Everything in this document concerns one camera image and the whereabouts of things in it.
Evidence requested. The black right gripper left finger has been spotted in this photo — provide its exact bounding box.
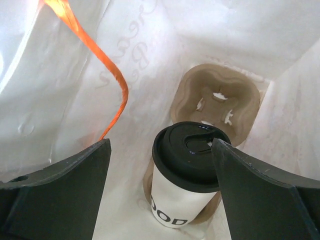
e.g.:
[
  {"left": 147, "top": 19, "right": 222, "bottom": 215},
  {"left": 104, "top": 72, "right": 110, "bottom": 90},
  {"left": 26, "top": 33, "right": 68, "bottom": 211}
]
[{"left": 0, "top": 139, "right": 112, "bottom": 240}]

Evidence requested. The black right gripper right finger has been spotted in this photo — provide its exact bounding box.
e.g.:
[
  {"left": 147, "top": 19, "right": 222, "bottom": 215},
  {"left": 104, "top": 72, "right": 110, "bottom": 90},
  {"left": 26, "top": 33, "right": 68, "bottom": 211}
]
[{"left": 211, "top": 139, "right": 320, "bottom": 240}]

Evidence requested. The brown cup carrier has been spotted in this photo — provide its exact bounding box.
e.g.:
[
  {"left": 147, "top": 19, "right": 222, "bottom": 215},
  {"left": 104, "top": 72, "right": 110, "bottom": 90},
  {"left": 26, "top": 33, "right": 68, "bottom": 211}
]
[{"left": 142, "top": 63, "right": 262, "bottom": 225}]

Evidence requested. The brown paper takeout bag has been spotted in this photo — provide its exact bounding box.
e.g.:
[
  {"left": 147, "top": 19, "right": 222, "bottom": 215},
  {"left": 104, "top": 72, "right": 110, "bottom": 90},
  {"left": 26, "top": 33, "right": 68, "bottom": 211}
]
[{"left": 0, "top": 0, "right": 320, "bottom": 240}]

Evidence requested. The white paper cup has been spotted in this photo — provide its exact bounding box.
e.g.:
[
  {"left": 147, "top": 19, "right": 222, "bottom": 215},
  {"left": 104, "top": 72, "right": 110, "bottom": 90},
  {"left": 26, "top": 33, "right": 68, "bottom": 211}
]
[{"left": 150, "top": 167, "right": 222, "bottom": 228}]

